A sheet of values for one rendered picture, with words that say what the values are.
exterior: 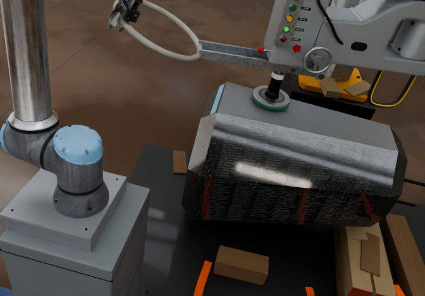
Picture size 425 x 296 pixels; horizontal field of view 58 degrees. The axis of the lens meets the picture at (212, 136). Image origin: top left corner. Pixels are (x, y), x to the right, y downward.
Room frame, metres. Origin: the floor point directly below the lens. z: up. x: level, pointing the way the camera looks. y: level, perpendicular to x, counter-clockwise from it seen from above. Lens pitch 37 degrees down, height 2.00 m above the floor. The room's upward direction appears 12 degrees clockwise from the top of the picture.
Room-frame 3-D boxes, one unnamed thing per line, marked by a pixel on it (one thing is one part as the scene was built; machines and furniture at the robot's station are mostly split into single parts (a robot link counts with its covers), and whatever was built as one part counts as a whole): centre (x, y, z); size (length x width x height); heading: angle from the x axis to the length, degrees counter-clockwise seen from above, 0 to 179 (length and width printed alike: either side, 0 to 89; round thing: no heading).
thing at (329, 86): (2.41, -0.72, 0.81); 0.20 x 0.10 x 0.05; 8
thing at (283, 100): (1.91, -0.28, 0.92); 0.21 x 0.21 x 0.01
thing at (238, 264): (1.37, -0.33, 0.07); 0.30 x 0.12 x 0.12; 88
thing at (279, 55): (1.93, -0.36, 1.36); 0.36 x 0.22 x 0.45; 100
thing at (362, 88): (2.49, -0.94, 0.80); 0.20 x 0.10 x 0.05; 129
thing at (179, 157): (2.19, 0.21, 0.02); 0.25 x 0.10 x 0.01; 14
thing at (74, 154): (0.91, 0.42, 1.10); 0.17 x 0.15 x 0.18; 75
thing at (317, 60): (1.82, -0.42, 1.24); 0.15 x 0.10 x 0.15; 100
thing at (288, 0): (1.79, -0.23, 1.41); 0.08 x 0.03 x 0.28; 100
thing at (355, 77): (2.66, -0.77, 0.76); 0.49 x 0.49 x 0.05; 0
